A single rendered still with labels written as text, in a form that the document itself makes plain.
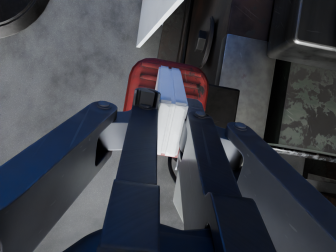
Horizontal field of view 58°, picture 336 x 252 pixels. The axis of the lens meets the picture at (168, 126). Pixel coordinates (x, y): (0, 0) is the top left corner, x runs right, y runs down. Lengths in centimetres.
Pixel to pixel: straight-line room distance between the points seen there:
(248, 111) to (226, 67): 5
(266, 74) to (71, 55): 75
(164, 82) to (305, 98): 22
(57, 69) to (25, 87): 11
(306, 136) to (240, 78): 10
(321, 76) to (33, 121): 83
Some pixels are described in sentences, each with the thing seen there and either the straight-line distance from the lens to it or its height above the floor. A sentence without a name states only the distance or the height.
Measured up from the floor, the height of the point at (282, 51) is 68.
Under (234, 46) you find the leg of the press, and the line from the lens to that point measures 35.
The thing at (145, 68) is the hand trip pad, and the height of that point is 74.
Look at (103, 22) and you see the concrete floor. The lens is 102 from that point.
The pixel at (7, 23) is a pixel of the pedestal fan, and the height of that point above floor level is 3.
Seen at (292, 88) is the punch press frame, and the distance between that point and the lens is 36.
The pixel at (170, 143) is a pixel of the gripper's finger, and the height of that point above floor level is 81.
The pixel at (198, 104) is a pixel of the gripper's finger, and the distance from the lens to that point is 17.
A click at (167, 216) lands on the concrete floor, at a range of 100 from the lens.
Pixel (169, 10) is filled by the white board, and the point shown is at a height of 33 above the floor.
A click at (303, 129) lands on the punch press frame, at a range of 36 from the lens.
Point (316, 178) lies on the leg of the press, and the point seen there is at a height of 3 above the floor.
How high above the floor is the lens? 96
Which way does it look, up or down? 84 degrees down
